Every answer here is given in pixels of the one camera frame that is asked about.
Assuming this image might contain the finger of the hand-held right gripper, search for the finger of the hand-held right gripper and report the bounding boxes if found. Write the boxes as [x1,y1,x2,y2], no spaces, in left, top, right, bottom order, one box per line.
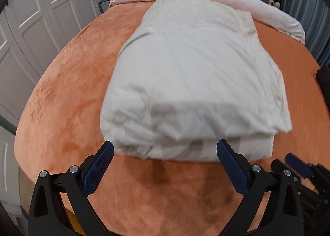
[271,153,314,182]

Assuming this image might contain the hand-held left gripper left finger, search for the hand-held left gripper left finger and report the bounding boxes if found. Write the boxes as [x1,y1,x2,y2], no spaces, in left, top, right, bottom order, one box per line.
[28,140,115,236]

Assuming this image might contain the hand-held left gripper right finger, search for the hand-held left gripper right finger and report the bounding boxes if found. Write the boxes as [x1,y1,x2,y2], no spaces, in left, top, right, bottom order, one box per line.
[216,138,305,236]

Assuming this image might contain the cream white large garment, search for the cream white large garment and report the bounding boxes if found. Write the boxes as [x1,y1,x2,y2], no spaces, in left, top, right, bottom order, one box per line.
[99,0,293,163]

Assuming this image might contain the orange plush bed sheet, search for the orange plush bed sheet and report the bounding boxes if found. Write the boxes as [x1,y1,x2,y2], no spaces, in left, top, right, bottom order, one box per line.
[13,0,330,236]

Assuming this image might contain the white panelled wardrobe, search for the white panelled wardrobe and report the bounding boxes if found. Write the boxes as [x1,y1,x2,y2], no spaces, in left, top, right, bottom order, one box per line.
[0,0,110,226]

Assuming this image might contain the grey curtain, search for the grey curtain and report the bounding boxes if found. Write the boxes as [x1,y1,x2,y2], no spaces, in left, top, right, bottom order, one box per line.
[280,0,330,67]

